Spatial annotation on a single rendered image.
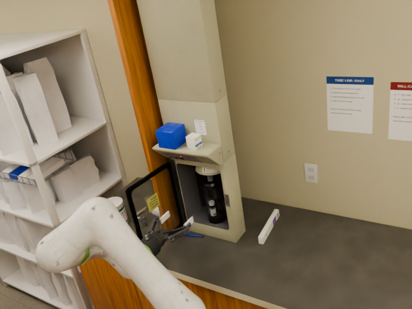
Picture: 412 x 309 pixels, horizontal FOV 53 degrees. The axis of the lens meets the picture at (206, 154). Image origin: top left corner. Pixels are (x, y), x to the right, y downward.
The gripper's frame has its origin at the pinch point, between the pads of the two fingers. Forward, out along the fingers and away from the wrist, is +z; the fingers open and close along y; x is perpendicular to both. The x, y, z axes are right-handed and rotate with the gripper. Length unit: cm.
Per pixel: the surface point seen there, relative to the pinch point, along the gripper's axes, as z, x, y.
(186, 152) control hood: 11.5, -28.5, -2.2
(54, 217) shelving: 2, 25, 102
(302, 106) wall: 66, -32, -37
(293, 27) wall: 65, -71, -35
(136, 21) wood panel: 25, -84, 23
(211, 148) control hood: 18.0, -28.7, -11.7
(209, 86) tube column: 22, -56, -12
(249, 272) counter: 6.3, 28.4, -29.7
